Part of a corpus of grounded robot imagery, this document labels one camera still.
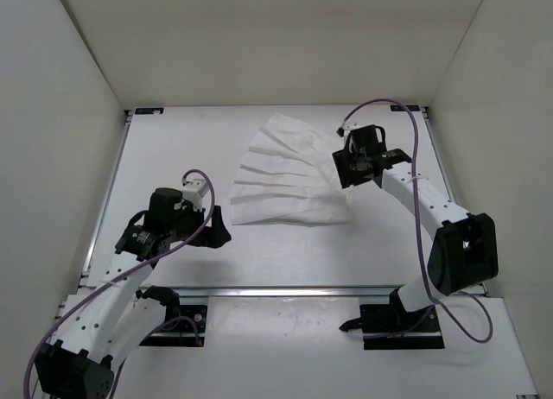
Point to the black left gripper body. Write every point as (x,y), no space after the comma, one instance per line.
(187,221)

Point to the aluminium front table rail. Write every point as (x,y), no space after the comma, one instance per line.
(283,292)

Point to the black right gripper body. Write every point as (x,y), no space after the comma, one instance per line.
(349,164)

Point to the corner marker tag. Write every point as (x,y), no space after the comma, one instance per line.
(149,111)
(410,107)

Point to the right corner marker tag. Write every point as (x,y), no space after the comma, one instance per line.
(410,107)

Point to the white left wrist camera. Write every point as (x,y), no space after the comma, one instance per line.
(194,191)

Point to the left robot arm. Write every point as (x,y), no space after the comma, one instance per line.
(82,356)

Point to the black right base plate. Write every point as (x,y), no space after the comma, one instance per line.
(384,329)

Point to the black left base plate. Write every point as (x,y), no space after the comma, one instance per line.
(189,332)

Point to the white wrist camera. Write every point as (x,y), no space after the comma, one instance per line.
(345,128)
(194,191)

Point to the white pleated skirt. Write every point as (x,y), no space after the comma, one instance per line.
(288,176)

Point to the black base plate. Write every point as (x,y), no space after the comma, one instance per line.
(189,332)
(384,329)

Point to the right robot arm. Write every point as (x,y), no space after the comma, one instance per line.
(456,249)

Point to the left corner marker tag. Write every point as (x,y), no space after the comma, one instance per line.
(149,111)

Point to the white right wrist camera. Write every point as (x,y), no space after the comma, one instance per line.
(345,128)

